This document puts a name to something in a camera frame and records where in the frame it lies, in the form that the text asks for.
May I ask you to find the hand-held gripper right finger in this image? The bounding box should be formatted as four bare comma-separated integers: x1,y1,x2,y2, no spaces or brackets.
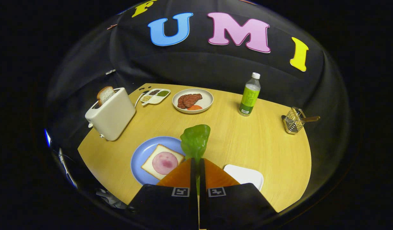
199,157,278,230

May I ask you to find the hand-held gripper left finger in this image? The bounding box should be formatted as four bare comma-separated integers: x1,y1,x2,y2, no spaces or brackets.
128,157,199,230

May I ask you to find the green lettuce leaf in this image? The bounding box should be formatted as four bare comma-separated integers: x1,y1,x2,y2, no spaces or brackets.
180,124,211,195

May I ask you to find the toasted bread slice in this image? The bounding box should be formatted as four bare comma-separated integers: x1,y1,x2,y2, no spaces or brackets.
97,86,116,107

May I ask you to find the pink ham slice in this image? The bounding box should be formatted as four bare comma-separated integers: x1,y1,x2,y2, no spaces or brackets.
152,152,178,175

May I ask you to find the white bread slice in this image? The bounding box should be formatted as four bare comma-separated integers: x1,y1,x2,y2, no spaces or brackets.
141,144,185,180

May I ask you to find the square white plate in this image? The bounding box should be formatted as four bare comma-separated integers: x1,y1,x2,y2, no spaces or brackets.
224,165,264,191

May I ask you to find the round blue plate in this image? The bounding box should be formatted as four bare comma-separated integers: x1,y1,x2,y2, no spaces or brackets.
130,136,186,186

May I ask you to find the round white plate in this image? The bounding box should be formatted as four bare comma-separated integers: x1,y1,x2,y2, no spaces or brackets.
172,88,214,114

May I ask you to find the white crumpled sheet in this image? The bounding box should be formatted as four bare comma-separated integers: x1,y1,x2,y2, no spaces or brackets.
96,188,127,210

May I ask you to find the white compartment spice dish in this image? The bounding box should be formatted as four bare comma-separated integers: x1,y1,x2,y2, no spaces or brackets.
140,88,171,106

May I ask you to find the green label plastic bottle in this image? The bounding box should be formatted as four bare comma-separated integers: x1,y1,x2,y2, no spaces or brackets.
238,73,261,117

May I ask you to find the white toaster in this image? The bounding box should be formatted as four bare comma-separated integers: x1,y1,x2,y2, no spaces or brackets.
85,88,137,142

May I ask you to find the black backdrop cloth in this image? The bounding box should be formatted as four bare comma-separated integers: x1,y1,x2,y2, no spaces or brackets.
44,0,352,198

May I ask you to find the white toaster cable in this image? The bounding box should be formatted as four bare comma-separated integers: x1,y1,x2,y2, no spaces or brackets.
134,91,149,108

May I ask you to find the metal wire basket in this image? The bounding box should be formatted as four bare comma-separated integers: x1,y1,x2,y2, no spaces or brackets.
282,107,306,135

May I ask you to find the wooden handle utensil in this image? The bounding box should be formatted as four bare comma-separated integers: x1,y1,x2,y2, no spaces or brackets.
292,116,321,123

